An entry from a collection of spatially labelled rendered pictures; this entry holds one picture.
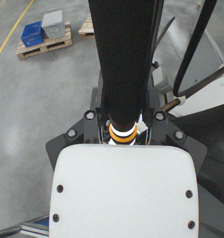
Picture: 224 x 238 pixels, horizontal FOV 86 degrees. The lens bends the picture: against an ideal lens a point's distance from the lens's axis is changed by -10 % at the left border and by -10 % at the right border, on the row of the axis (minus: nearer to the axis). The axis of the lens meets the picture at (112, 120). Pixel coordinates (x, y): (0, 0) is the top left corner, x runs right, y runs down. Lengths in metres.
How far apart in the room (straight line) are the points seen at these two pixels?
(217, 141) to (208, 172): 0.05
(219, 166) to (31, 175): 1.89
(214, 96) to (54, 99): 2.04
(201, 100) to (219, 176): 0.40
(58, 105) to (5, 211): 1.53
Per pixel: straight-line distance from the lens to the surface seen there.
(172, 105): 0.28
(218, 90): 0.57
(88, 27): 3.32
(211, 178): 0.22
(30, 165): 1.99
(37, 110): 2.27
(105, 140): 0.40
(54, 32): 3.17
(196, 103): 0.58
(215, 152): 0.24
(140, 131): 0.24
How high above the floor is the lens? 1.60
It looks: 63 degrees down
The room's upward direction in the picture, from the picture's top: 9 degrees counter-clockwise
